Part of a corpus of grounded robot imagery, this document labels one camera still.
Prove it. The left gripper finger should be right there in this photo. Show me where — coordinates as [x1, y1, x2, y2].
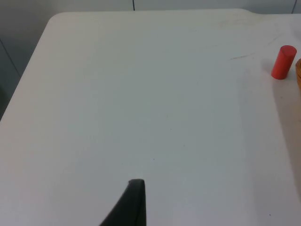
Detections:
[98, 179, 147, 226]

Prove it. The brown wicker basket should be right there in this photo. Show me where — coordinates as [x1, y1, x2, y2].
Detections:
[295, 58, 301, 89]

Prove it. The red cylinder block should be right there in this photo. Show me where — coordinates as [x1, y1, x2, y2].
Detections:
[270, 45, 297, 80]

